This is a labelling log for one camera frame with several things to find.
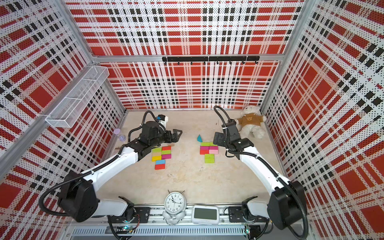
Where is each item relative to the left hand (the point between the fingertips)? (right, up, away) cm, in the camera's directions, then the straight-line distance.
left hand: (177, 131), depth 83 cm
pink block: (+22, -14, +13) cm, 29 cm away
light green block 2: (+19, -17, +10) cm, 27 cm away
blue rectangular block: (-12, -20, +10) cm, 26 cm away
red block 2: (+16, -14, +16) cm, 26 cm away
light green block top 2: (+20, -10, +18) cm, 29 cm away
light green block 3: (+19, -20, +10) cm, 29 cm away
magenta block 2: (+22, -12, +15) cm, 29 cm away
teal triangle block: (+12, -6, +19) cm, 23 cm away
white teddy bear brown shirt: (+47, +4, +18) cm, 50 cm away
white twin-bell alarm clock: (0, -37, -10) cm, 38 cm away
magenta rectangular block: (-9, -17, +12) cm, 22 cm away
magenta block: (+16, -12, +18) cm, 27 cm away
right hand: (+27, -4, +1) cm, 27 cm away
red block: (-9, -12, +13) cm, 20 cm away
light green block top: (+17, -10, +18) cm, 26 cm away
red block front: (-12, -22, +9) cm, 27 cm away
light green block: (-9, -14, +13) cm, 21 cm away
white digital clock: (+16, -39, -13) cm, 44 cm away
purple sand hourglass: (-42, -5, +19) cm, 46 cm away
